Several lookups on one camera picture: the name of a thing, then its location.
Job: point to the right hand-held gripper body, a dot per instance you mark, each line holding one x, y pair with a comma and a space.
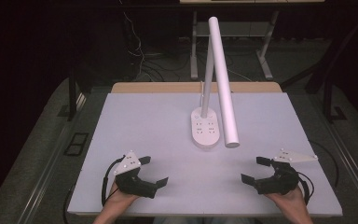
281, 182

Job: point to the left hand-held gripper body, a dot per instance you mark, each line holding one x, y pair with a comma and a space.
133, 183

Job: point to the white desk lamp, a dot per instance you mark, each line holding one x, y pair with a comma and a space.
223, 93

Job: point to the person's left hand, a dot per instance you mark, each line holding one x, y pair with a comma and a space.
119, 199

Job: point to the person's right hand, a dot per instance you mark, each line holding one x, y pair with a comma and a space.
289, 202

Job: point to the black metal stand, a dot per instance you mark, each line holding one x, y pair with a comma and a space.
72, 99
327, 93

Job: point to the metal rail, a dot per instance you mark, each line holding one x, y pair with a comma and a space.
348, 155
48, 161

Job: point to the metal frame desk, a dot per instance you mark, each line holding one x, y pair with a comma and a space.
194, 62

